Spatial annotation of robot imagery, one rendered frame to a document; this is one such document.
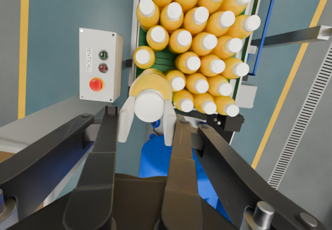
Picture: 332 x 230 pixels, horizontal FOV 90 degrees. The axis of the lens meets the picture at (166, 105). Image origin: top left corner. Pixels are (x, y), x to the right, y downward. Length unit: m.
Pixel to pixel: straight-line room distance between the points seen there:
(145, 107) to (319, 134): 2.41
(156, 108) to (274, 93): 1.86
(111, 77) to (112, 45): 0.09
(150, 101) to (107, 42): 0.34
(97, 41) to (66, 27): 1.27
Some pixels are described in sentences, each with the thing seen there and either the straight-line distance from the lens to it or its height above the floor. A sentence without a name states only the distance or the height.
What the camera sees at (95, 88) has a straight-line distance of 0.52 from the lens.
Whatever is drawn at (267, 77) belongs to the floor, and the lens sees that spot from 1.95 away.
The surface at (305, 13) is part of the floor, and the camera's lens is 2.14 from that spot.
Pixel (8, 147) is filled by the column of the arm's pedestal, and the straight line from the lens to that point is 0.88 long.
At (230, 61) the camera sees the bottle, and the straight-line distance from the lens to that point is 0.58.
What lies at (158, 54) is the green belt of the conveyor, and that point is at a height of 0.90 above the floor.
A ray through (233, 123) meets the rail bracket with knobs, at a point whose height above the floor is 1.00.
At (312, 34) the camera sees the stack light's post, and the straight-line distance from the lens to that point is 0.71.
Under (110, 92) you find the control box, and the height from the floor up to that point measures 1.10.
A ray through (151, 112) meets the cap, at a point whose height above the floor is 1.40.
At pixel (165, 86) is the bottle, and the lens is 0.25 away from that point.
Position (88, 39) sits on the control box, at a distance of 0.54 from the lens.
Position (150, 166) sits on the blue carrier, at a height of 1.18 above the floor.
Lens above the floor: 1.60
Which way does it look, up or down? 75 degrees down
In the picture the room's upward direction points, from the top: 167 degrees clockwise
